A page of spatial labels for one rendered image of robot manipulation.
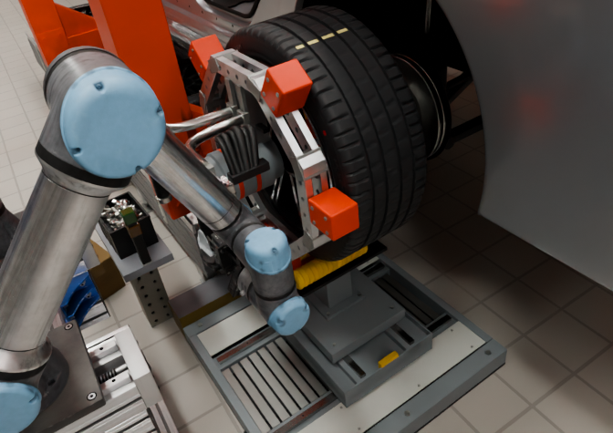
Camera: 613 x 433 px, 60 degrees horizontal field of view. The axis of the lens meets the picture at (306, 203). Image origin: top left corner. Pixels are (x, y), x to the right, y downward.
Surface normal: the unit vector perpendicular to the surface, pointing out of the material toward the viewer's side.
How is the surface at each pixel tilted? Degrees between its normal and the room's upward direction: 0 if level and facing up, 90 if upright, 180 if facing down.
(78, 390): 0
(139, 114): 86
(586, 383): 0
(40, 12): 90
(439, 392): 0
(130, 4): 90
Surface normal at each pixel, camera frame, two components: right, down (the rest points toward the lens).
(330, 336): -0.11, -0.80
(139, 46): 0.55, 0.44
